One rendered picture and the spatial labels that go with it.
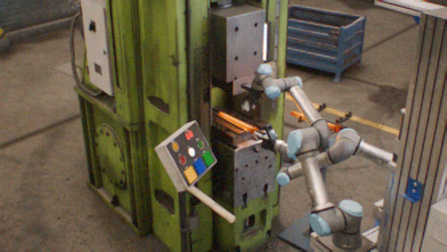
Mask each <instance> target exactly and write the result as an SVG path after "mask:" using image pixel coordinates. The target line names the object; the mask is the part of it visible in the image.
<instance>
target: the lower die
mask: <svg viewBox="0 0 447 252"><path fill-rule="evenodd" d="M212 108H214V109H215V110H217V111H218V112H223V113H225V114H227V115H229V116H231V117H235V118H236V119H237V120H240V121H242V122H243V123H245V124H247V121H245V120H242V118H238V117H237V116H234V114H232V113H231V114H230V112H226V111H225V110H224V109H223V108H221V107H219V106H215V107H212ZM212 119H213V121H215V120H216V121H217V123H216V122H214V124H213V130H214V132H215V133H218V135H219V136H221V127H222V126H225V129H224V127H222V137H223V138H225V130H226V129H227V128H229V129H228V130H226V138H227V140H228V141H229V142H232V143H233V144H239V143H242V140H243V142H245V141H247V140H250V139H252V138H254V136H255V135H252V134H251V132H250V131H246V130H245V129H243V128H242V127H240V126H239V125H237V124H234V123H232V122H231V121H229V120H228V119H226V118H224V117H222V116H220V115H218V114H217V113H216V112H212ZM217 124H218V125H217ZM220 124H221V127H220ZM248 125H251V124H249V123H248ZM251 126H252V127H254V128H256V126H254V125H251ZM229 130H230V131H229Z"/></svg>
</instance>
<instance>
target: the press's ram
mask: <svg viewBox="0 0 447 252"><path fill-rule="evenodd" d="M211 24H212V61H211V75H212V76H214V77H216V78H217V79H219V80H221V81H225V82H229V81H234V80H235V79H236V80H238V79H241V78H244V77H247V76H250V75H254V73H255V74H256V73H257V71H258V69H259V67H260V65H261V64H264V46H265V10H263V9H260V8H258V7H255V6H249V5H247V4H243V3H241V2H237V1H235V0H231V5H230V6H229V7H226V8H213V7H211Z"/></svg>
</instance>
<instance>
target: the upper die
mask: <svg viewBox="0 0 447 252"><path fill-rule="evenodd" d="M254 77H255V73H254V75H250V76H247V77H244V78H241V79H238V80H236V79H235V80H234V81H229V82H225V81H221V80H219V79H217V78H216V77H214V76H212V85H213V86H215V87H217V88H219V89H222V90H223V91H225V92H226V93H230V94H231V95H235V94H237V93H243V92H246V91H247V90H245V89H242V88H241V84H242V83H245V82H247V83H248V84H250V85H251V83H252V81H253V80H254Z"/></svg>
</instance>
